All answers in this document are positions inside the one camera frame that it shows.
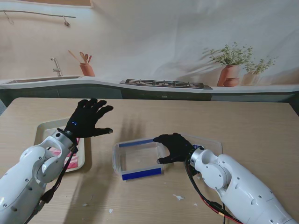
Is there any clear container with blue clips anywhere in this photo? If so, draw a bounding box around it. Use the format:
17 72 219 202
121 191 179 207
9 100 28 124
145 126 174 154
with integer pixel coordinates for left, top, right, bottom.
112 137 168 182

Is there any red black right arm cable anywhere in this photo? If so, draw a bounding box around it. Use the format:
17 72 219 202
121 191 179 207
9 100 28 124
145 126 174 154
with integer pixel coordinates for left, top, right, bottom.
185 161 243 224

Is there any red black arm cable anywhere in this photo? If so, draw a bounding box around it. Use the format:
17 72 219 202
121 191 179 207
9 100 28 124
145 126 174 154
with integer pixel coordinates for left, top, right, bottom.
185 161 243 224
23 137 79 224

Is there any red black left arm cable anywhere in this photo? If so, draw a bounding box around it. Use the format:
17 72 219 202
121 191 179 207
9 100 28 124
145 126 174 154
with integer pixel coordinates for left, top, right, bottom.
23 137 79 224

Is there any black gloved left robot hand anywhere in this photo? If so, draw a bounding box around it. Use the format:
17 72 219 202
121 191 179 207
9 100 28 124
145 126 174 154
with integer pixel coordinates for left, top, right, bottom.
64 98 114 139

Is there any clear lid with blue label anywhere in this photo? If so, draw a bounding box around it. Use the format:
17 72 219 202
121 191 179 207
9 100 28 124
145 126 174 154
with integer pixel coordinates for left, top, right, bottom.
182 133 223 154

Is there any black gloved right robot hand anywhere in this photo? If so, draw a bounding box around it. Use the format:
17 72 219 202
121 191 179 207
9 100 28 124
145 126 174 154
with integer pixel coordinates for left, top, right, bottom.
153 133 199 165

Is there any cream rectangular tray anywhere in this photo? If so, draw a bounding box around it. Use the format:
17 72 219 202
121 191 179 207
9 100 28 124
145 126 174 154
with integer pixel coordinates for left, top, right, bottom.
34 118 85 173

